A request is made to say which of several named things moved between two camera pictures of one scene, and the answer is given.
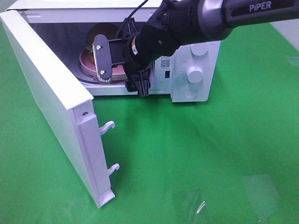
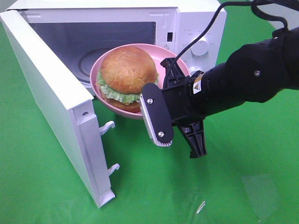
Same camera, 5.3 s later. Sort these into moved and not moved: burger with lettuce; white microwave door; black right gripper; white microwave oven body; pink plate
Moved: burger with lettuce; pink plate; black right gripper
Not moved: white microwave door; white microwave oven body
